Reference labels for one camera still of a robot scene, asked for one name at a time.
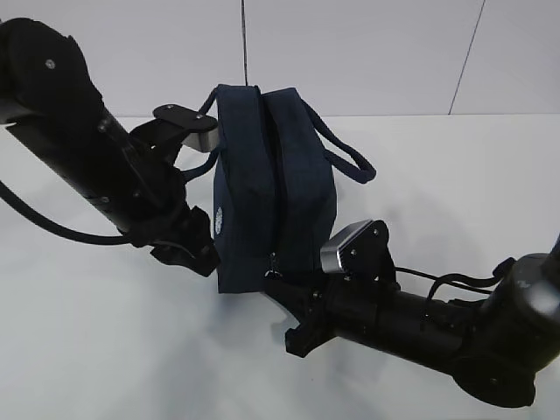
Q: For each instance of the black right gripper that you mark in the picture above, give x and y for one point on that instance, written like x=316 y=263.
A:
x=300 y=296

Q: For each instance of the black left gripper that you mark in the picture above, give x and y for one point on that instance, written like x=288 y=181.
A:
x=179 y=239

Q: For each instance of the dark navy fabric lunch bag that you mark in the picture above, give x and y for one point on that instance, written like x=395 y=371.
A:
x=274 y=194

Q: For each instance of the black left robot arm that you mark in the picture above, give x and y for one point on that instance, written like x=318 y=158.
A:
x=50 y=104

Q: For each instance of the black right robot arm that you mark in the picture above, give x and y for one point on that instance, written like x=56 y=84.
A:
x=492 y=348

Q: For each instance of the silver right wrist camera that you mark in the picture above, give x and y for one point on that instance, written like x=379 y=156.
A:
x=361 y=249

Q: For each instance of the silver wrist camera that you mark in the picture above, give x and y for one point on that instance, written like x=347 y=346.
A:
x=361 y=249
x=173 y=127

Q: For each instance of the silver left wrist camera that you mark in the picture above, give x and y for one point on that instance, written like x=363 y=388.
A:
x=173 y=127

